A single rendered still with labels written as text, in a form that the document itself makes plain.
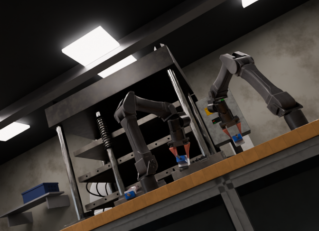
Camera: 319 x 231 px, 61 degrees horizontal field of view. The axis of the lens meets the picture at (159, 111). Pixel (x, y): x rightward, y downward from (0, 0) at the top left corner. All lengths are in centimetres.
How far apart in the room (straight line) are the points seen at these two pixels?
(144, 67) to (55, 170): 431
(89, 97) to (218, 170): 184
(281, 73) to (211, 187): 429
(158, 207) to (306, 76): 438
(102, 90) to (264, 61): 335
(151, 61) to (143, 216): 163
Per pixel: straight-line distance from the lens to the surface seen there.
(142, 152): 113
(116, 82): 244
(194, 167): 134
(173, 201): 91
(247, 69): 117
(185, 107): 218
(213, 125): 224
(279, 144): 85
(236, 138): 142
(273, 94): 109
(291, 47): 525
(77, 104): 259
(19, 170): 699
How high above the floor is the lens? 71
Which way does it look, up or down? 20 degrees up
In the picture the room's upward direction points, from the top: 22 degrees counter-clockwise
